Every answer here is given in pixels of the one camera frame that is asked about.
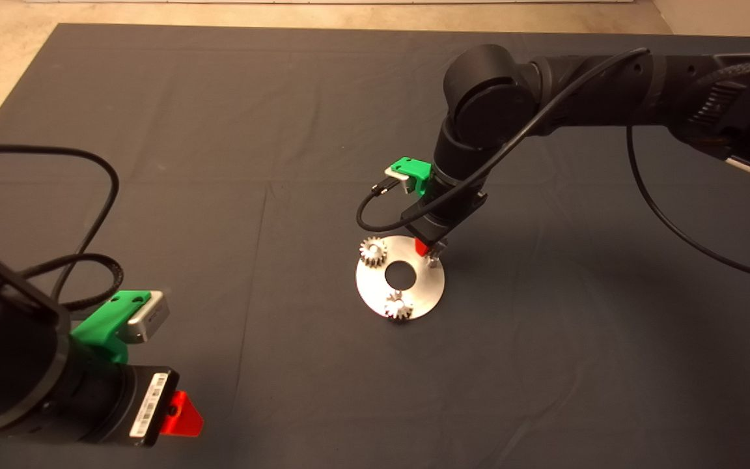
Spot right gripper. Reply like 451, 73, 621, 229
401, 186, 488, 257

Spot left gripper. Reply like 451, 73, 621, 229
105, 365, 205, 448

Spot round metal carrier plate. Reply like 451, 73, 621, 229
355, 235, 446, 320

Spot dark grey table cloth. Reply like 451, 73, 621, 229
0, 25, 750, 469

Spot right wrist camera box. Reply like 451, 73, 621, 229
384, 166, 415, 195

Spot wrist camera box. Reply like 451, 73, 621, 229
384, 166, 415, 195
124, 291, 171, 344

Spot right green camera mount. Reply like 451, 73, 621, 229
391, 156, 434, 198

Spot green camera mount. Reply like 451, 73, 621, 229
391, 156, 434, 198
71, 290, 153, 364

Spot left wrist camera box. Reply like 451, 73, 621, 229
124, 291, 171, 344

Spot left green camera mount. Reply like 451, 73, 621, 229
71, 290, 153, 364

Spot black braided cable loop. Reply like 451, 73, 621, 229
20, 253, 126, 311

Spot thin left arm cable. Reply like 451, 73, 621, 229
0, 145, 121, 300

